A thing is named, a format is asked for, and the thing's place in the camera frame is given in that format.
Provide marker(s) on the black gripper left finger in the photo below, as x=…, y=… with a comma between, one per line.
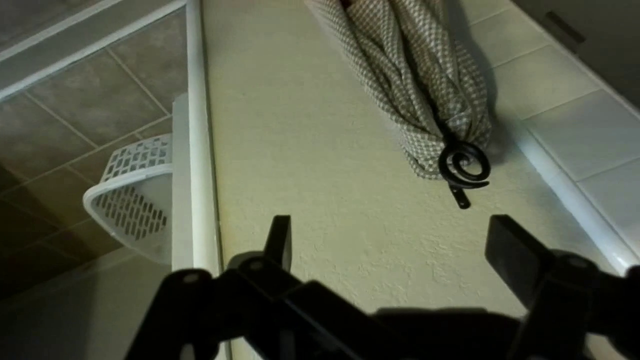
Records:
x=221, y=313

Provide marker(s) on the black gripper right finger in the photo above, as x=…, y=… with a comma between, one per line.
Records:
x=572, y=307

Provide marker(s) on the checkered beige cloth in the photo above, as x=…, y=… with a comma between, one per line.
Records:
x=412, y=72

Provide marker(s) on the white plastic laundry basket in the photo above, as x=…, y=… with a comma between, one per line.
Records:
x=136, y=193

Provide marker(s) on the black spiral wall hook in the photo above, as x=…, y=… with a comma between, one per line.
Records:
x=466, y=163

